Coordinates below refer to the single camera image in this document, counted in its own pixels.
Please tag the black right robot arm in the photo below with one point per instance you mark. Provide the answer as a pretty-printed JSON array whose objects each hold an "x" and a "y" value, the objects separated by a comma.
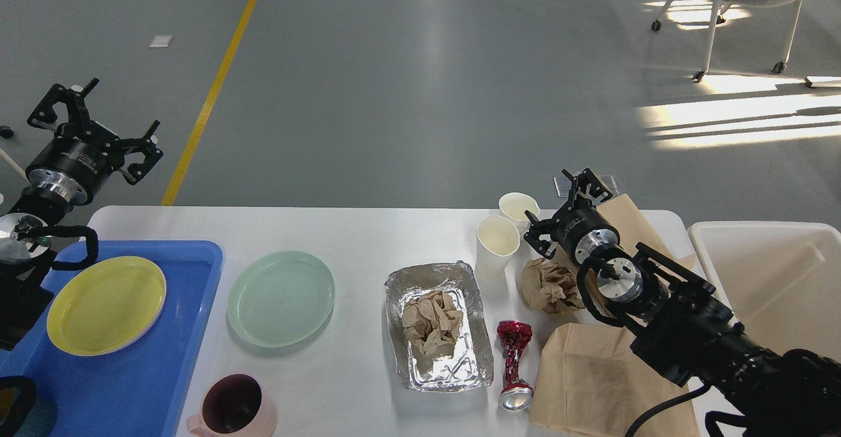
[{"x": 681, "y": 330}]

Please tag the light green plate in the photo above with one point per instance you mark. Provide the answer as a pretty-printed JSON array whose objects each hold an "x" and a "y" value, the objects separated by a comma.
[{"x": 281, "y": 299}]

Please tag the rear white paper cup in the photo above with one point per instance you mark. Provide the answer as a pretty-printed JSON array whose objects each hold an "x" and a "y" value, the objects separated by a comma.
[{"x": 514, "y": 207}]

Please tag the brown paper bag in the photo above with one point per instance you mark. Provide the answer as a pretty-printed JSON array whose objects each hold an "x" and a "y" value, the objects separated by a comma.
[
  {"x": 634, "y": 223},
  {"x": 589, "y": 383}
]

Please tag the rear brown paper bag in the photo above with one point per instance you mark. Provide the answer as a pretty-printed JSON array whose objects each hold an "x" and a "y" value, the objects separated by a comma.
[{"x": 634, "y": 223}]

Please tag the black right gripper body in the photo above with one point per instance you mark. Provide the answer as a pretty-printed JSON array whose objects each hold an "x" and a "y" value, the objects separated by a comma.
[{"x": 579, "y": 232}]

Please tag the teal cup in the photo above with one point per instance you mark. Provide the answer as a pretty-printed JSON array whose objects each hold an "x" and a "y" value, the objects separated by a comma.
[{"x": 24, "y": 410}]

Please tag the aluminium foil tray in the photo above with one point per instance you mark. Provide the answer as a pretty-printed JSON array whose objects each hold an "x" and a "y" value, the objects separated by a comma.
[{"x": 471, "y": 363}]

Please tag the front brown paper bag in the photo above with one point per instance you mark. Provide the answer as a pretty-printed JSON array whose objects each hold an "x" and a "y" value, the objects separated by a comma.
[{"x": 589, "y": 383}]

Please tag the crumpled brown paper ball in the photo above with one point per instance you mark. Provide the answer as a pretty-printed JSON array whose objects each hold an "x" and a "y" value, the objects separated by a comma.
[{"x": 550, "y": 287}]

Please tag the white paper cup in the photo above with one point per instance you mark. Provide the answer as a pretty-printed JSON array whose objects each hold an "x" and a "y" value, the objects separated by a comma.
[
  {"x": 497, "y": 239},
  {"x": 514, "y": 207}
]

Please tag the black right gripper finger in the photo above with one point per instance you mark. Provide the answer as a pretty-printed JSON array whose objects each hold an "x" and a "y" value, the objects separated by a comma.
[
  {"x": 586, "y": 190},
  {"x": 546, "y": 236}
]

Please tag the pink mug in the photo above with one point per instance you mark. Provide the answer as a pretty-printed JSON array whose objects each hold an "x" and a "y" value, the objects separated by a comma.
[{"x": 235, "y": 405}]

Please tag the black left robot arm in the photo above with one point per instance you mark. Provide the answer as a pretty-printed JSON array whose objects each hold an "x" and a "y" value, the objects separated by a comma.
[{"x": 34, "y": 240}]

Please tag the yellow plate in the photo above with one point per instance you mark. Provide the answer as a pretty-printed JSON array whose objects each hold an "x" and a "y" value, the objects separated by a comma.
[{"x": 107, "y": 306}]

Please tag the white plastic bin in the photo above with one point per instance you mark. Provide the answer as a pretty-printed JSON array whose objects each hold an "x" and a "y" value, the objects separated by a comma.
[{"x": 781, "y": 278}]

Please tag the crushed red can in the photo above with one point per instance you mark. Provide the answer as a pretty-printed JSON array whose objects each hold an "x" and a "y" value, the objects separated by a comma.
[{"x": 517, "y": 394}]

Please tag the crumpled brown paper in tray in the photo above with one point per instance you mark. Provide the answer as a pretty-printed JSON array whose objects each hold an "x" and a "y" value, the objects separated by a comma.
[{"x": 432, "y": 323}]

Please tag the front white paper cup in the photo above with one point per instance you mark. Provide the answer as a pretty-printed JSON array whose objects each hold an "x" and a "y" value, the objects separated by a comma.
[{"x": 497, "y": 239}]

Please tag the metal floor socket plate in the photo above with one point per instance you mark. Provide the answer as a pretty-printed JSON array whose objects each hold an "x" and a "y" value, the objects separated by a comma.
[{"x": 563, "y": 184}]

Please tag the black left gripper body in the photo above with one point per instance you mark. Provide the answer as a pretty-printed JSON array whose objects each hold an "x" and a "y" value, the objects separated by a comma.
[{"x": 74, "y": 169}]

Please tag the blue plastic tray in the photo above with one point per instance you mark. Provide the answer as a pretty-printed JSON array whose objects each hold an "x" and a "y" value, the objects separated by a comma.
[{"x": 140, "y": 390}]

